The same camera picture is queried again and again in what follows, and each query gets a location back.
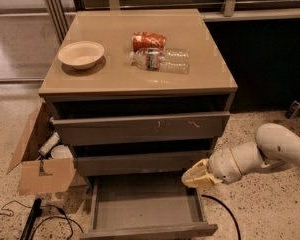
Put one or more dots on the bottle in cardboard box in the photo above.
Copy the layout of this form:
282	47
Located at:
49	144

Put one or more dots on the small dark floor device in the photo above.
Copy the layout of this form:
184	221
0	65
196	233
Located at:
293	110

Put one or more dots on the grey middle drawer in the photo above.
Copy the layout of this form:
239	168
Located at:
139	163

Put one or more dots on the grey top drawer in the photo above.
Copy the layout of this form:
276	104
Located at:
137	129

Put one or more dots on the grey bottom drawer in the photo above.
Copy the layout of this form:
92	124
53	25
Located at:
154	206

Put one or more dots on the grey three-drawer cabinet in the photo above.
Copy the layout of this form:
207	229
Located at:
116	88

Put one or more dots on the black power strip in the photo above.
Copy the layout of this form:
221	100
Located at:
35	212

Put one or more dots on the orange soda can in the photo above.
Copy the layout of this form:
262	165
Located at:
147	40

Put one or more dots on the grey drawer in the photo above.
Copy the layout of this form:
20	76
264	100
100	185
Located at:
139	163
137	129
154	206

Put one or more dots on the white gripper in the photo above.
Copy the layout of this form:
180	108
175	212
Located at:
222	166

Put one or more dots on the brown cardboard box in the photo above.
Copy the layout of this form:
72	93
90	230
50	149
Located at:
38	175

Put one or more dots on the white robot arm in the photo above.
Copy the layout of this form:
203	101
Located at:
274	149

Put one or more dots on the clear plastic water bottle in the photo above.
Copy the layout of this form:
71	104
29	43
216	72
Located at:
162	60

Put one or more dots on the beige paper bowl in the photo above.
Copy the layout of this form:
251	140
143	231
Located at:
81	55

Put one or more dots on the white cup in box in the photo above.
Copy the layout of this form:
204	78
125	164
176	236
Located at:
61	152

